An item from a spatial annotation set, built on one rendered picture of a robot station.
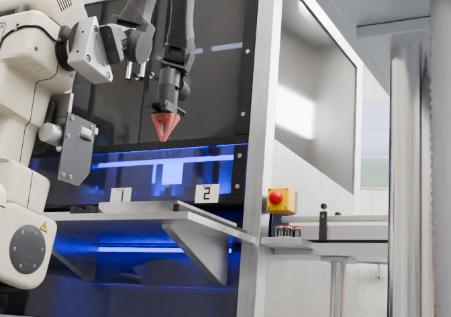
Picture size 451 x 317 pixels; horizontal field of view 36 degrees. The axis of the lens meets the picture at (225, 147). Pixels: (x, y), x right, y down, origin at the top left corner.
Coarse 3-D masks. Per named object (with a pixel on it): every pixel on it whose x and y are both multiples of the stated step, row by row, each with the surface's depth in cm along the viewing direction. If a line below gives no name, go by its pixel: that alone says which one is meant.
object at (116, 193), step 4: (112, 188) 239; (116, 188) 238; (120, 188) 238; (124, 188) 237; (128, 188) 236; (112, 192) 239; (116, 192) 238; (120, 192) 237; (124, 192) 236; (128, 192) 235; (112, 196) 238; (116, 196) 237; (120, 196) 237; (124, 196) 236; (128, 196) 235; (112, 200) 238; (116, 200) 237; (120, 200) 236; (124, 200) 235; (128, 200) 234
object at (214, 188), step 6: (198, 186) 223; (204, 186) 222; (210, 186) 221; (216, 186) 220; (198, 192) 222; (204, 192) 221; (210, 192) 220; (216, 192) 219; (198, 198) 222; (210, 198) 220; (216, 198) 219
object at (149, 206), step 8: (168, 200) 182; (176, 200) 181; (104, 208) 191; (112, 208) 190; (120, 208) 189; (128, 208) 187; (136, 208) 186; (144, 208) 185; (152, 208) 184; (160, 208) 182; (168, 208) 181; (192, 208) 187; (216, 216) 198; (232, 224) 207
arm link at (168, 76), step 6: (168, 66) 191; (162, 72) 190; (168, 72) 189; (174, 72) 190; (180, 72) 192; (162, 78) 189; (168, 78) 189; (174, 78) 189; (180, 78) 195; (162, 84) 189; (168, 84) 188; (174, 84) 189; (180, 84) 194
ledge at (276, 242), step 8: (264, 240) 207; (272, 240) 206; (280, 240) 205; (288, 240) 203; (296, 240) 202; (304, 240) 204; (280, 248) 215; (288, 248) 214; (296, 248) 212; (304, 248) 211; (312, 248) 210
